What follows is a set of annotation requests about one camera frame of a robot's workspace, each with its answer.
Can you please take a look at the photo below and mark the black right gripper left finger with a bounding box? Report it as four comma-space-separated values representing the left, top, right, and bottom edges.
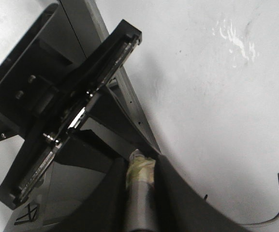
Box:
50, 158, 127, 232

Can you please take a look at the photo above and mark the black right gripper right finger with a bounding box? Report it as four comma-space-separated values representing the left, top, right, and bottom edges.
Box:
154, 155, 247, 232

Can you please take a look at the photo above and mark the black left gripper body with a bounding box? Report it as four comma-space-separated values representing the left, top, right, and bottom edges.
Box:
0, 20, 142, 210

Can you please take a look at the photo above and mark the white black whiteboard marker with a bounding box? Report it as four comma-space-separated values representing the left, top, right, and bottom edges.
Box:
124, 149, 159, 232

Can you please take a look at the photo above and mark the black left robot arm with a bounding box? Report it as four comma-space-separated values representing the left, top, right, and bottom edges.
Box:
0, 2, 142, 210

